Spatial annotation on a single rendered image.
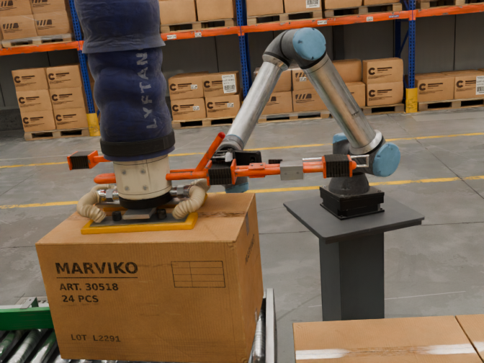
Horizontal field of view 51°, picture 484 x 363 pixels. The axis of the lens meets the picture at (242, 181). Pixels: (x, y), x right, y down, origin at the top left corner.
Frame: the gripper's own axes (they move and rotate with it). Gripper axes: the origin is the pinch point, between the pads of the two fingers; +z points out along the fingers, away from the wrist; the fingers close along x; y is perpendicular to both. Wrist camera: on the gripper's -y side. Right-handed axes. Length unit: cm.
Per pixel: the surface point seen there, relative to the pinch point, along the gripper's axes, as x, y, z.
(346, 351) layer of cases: -67, -34, 0
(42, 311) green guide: -57, 81, -20
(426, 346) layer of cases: -67, -61, 0
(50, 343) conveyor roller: -66, 76, -12
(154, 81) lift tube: 29.5, 18.6, 4.4
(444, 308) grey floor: -121, -102, -109
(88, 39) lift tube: 43, 35, 6
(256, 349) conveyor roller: -66, -3, -2
